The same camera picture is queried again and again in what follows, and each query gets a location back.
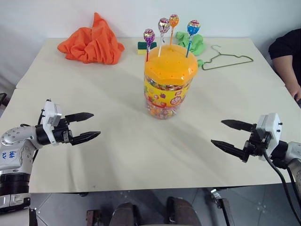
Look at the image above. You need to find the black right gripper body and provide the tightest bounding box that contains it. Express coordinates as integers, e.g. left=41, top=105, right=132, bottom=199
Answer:
left=243, top=123, right=271, bottom=157

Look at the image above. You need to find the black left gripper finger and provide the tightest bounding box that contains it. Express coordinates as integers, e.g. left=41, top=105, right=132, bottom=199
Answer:
left=70, top=131, right=102, bottom=146
left=65, top=112, right=95, bottom=123

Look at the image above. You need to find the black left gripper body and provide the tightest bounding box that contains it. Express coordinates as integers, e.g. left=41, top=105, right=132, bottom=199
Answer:
left=52, top=117, right=73, bottom=144

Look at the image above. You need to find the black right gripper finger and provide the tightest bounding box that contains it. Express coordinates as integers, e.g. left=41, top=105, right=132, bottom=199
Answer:
left=221, top=119, right=256, bottom=133
left=211, top=139, right=250, bottom=163

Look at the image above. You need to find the blue wrapped lollipop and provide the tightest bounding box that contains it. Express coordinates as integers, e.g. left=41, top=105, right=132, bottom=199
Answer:
left=185, top=19, right=200, bottom=58

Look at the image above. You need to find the purple wrapped lollipop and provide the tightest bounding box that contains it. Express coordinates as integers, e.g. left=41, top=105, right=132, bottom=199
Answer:
left=143, top=28, right=156, bottom=62

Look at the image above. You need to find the orange wrapped lollipop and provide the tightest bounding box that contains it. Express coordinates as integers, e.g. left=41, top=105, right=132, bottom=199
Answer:
left=169, top=14, right=180, bottom=45

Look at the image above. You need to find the silver pink wrapped lollipop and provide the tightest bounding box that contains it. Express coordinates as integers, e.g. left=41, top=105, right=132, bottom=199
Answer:
left=158, top=17, right=171, bottom=57

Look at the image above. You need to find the orange cloth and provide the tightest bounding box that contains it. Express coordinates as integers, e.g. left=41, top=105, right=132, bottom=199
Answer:
left=57, top=12, right=125, bottom=65

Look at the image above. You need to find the dark rounded shape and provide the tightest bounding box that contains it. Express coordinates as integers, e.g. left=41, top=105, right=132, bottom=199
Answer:
left=111, top=202, right=137, bottom=226
left=166, top=196, right=202, bottom=226

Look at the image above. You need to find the candy jar with orange lid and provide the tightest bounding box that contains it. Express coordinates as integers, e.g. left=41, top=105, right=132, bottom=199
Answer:
left=143, top=43, right=198, bottom=120

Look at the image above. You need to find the person in black shirt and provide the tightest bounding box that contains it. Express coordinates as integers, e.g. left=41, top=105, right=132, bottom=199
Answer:
left=268, top=29, right=301, bottom=108

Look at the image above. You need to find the green cloth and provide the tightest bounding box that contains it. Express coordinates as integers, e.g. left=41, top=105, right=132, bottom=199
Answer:
left=175, top=31, right=207, bottom=68

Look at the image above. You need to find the yellow green sponge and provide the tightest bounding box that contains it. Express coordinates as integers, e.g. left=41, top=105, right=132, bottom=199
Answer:
left=137, top=41, right=157, bottom=56

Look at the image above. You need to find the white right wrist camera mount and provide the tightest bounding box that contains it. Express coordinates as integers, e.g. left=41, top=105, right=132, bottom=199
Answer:
left=255, top=113, right=282, bottom=161

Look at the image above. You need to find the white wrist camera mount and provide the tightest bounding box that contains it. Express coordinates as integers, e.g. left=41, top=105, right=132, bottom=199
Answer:
left=41, top=99, right=63, bottom=144
left=255, top=113, right=282, bottom=161

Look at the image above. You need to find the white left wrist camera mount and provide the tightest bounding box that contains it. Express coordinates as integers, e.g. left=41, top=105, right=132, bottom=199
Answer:
left=41, top=99, right=63, bottom=144

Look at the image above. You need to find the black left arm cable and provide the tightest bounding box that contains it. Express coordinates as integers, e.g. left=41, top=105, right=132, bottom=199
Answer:
left=20, top=109, right=47, bottom=163

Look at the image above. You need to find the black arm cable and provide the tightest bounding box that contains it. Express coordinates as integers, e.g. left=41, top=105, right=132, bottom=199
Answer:
left=20, top=109, right=47, bottom=163
left=262, top=145, right=301, bottom=223

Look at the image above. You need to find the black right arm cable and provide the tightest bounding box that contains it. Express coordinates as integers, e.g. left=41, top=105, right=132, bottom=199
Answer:
left=262, top=145, right=301, bottom=223

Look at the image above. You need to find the green wire clothes hanger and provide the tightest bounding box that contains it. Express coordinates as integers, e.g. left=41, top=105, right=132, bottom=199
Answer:
left=202, top=45, right=254, bottom=71

